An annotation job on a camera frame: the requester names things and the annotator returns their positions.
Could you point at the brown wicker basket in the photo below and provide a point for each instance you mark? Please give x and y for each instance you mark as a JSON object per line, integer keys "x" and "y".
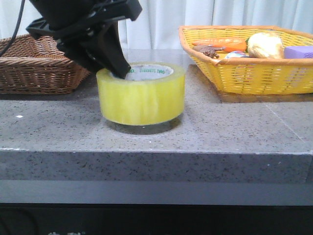
{"x": 37, "y": 67}

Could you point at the bread roll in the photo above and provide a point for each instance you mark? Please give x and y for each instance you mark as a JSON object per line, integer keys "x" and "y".
{"x": 265, "y": 46}

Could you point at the yellow wicker basket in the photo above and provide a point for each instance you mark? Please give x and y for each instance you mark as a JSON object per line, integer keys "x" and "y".
{"x": 251, "y": 75}

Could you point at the orange toy carrot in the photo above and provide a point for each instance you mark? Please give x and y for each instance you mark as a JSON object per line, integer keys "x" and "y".
{"x": 229, "y": 43}

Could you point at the purple sponge block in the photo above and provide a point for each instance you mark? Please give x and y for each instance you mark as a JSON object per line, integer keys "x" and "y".
{"x": 298, "y": 52}

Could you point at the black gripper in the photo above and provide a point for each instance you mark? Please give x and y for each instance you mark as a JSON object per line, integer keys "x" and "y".
{"x": 86, "y": 31}

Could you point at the blue snack packet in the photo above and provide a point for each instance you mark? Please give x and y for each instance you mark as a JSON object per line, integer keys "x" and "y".
{"x": 236, "y": 54}

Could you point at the brown toy figure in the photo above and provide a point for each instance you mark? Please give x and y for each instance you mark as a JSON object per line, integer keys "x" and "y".
{"x": 208, "y": 50}

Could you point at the yellow packing tape roll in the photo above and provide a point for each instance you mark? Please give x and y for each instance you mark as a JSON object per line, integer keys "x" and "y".
{"x": 151, "y": 93}

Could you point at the white curtain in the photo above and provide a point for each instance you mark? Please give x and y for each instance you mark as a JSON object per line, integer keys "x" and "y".
{"x": 157, "y": 26}

